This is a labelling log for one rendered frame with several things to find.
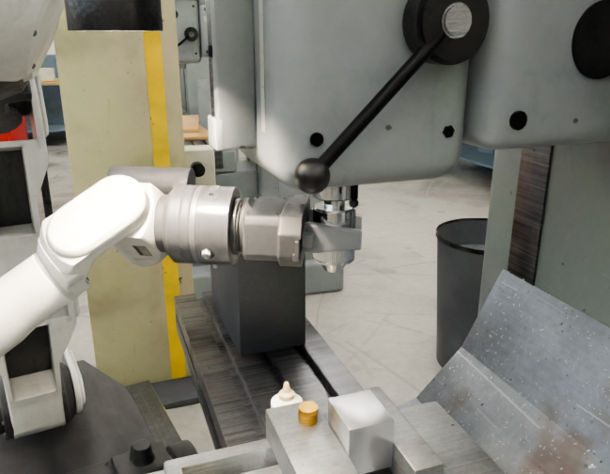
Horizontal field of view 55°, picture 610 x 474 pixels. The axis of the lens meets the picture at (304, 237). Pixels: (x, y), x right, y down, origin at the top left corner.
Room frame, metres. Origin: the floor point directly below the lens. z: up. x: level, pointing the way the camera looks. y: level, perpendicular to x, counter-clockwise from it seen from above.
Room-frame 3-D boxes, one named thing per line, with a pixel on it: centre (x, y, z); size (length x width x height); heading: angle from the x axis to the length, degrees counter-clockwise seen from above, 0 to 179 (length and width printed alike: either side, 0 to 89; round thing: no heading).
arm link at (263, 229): (0.62, 0.06, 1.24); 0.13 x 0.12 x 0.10; 175
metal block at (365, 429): (0.54, -0.06, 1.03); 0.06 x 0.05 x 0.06; 19
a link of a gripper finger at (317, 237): (0.59, -0.03, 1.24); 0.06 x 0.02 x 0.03; 85
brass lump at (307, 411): (0.56, 0.00, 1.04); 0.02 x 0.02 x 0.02
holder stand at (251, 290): (1.01, 0.09, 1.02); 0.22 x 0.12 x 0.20; 21
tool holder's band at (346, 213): (0.62, -0.03, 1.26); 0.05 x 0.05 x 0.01
